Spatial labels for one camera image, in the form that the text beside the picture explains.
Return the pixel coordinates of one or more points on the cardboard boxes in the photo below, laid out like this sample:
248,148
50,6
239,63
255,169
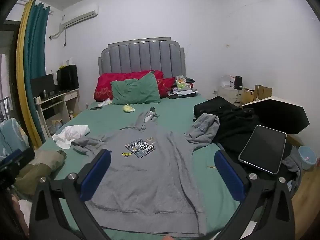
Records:
261,92

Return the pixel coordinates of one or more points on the white crumpled cloth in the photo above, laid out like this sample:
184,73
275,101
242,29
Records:
70,133

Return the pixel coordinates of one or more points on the air conditioner pipe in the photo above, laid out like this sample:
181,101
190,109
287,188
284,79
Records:
58,33

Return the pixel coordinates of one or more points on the black phone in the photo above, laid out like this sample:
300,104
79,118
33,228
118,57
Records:
96,108

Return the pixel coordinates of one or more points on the light blue printed cloth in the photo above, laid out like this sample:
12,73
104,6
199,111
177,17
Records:
12,135

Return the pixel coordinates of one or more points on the tablet with dark screen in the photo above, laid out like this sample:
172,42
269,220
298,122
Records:
262,148

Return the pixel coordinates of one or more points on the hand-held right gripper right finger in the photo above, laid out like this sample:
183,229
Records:
228,177

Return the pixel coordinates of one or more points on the black computer tower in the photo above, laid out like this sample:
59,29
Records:
68,78

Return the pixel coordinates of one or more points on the grey printed hoodie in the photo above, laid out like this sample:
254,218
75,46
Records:
150,175

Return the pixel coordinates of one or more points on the black open umbrella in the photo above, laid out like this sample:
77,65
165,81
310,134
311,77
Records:
280,115

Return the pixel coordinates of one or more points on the grey padded headboard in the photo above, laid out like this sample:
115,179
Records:
142,55

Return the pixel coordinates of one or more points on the person's left forearm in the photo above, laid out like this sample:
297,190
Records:
8,217

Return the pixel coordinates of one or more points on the white computer desk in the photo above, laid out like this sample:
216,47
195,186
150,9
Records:
67,98

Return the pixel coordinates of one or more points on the olive blanket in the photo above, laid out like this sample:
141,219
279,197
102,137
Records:
40,167

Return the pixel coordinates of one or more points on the black computer monitor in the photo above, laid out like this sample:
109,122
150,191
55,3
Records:
42,85

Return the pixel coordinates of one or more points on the black cylindrical speaker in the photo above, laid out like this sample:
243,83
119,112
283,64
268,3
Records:
238,83

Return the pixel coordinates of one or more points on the white wall air conditioner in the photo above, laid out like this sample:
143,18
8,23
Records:
80,16

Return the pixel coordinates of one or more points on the stack of books and laptop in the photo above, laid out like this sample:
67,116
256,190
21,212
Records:
182,93

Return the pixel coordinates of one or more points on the colourful snack bag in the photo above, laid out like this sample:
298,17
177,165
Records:
181,82

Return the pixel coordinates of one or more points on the yellow curtain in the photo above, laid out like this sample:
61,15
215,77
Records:
22,80

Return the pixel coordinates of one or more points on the grey garment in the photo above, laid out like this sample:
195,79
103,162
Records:
293,165

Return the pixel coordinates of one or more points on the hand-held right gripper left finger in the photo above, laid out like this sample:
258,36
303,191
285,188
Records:
96,177

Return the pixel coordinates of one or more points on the black clothing pile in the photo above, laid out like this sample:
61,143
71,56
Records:
232,122

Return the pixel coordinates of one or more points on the teal curtain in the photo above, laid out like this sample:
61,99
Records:
36,50

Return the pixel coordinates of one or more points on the light blue trash bin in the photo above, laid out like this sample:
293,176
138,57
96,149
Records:
306,158

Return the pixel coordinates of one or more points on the white box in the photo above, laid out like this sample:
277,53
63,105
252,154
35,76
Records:
227,81

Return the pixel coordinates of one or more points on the yellow-green small cloth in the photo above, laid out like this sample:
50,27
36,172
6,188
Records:
128,108

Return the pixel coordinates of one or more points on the white crumpled tissue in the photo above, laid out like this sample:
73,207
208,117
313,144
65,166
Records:
105,102

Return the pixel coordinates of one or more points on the white nightstand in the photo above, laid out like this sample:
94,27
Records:
228,95

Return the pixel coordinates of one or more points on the red patterned pillow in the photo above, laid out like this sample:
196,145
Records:
107,82

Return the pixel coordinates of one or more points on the green pillow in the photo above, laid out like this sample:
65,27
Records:
135,91

